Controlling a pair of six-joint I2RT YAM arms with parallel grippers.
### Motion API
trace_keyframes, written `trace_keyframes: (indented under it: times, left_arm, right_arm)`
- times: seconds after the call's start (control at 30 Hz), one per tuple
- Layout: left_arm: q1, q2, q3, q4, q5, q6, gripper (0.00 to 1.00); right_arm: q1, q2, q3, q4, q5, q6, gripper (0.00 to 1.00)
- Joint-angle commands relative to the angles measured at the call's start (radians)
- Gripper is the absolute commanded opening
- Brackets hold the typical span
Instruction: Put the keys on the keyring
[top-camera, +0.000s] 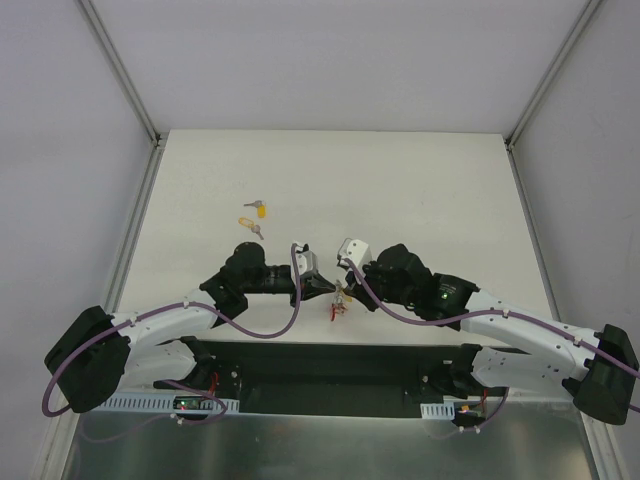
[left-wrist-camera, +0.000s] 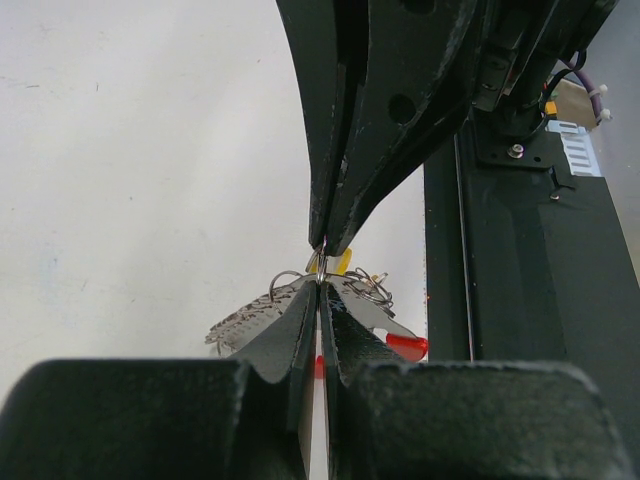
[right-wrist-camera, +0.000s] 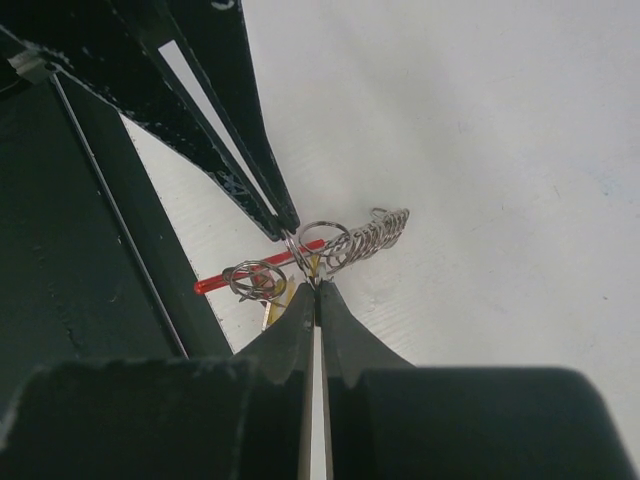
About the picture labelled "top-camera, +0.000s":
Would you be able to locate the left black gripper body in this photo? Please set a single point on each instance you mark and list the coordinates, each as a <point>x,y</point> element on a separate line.
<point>304,288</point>

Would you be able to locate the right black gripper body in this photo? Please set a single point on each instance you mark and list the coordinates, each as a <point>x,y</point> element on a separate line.
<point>364,286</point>

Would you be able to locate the red handled key organizer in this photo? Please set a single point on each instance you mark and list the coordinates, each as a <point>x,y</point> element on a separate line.
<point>340,302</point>

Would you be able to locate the key with solid yellow tag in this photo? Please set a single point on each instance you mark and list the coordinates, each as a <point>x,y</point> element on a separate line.
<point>259,206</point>

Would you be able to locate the key with yellow window tag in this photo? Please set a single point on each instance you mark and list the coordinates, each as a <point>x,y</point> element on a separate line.
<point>252,226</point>

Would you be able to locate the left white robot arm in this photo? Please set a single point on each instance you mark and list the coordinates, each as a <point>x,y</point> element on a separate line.
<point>102,353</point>

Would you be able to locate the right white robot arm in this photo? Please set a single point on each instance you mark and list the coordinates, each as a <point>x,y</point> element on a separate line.
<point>595,369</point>

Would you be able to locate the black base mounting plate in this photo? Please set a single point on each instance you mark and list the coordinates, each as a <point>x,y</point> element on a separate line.
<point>374,381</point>

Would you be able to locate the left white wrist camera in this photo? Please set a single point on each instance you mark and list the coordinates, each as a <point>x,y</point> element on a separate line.
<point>304,262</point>

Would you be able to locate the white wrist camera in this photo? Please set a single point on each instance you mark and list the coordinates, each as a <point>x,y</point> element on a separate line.
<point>353,254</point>
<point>304,262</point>

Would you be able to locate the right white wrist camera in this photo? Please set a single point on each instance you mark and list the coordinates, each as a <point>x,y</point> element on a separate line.
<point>353,254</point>

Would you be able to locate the right white cable duct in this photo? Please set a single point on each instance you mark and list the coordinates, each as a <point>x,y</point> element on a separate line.
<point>444,411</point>

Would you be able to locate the white cable duct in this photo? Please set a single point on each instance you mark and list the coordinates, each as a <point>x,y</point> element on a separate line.
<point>444,411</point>
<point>158,403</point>

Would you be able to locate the right aluminium table rail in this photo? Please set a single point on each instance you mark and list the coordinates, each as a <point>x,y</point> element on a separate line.
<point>533,233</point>

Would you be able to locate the aluminium table rail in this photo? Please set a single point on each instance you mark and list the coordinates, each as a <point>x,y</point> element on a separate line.
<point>533,233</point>
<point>117,278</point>

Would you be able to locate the left white cable duct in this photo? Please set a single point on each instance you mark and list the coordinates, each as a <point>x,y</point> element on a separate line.
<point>158,403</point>

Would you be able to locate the left aluminium table rail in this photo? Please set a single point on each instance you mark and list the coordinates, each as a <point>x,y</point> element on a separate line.
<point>117,278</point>

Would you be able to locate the left aluminium frame post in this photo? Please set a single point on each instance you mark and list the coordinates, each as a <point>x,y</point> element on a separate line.
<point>98,29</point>

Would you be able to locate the aluminium frame post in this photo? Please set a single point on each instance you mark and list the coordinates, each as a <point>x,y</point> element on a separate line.
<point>98,29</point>
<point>577,30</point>

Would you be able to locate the right aluminium frame post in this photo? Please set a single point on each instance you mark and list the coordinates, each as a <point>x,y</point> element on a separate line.
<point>577,30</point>

